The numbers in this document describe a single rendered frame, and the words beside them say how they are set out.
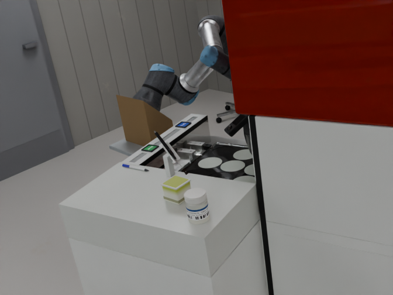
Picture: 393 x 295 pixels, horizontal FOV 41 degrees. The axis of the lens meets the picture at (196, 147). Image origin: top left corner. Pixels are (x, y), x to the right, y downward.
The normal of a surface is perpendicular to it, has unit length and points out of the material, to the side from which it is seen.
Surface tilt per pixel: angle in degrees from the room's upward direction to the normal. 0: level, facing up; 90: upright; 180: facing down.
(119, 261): 90
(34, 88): 90
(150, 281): 90
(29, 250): 0
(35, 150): 90
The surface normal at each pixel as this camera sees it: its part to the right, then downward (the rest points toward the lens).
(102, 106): 0.67, 0.22
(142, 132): -0.71, 0.38
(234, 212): 0.84, 0.11
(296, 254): -0.53, 0.42
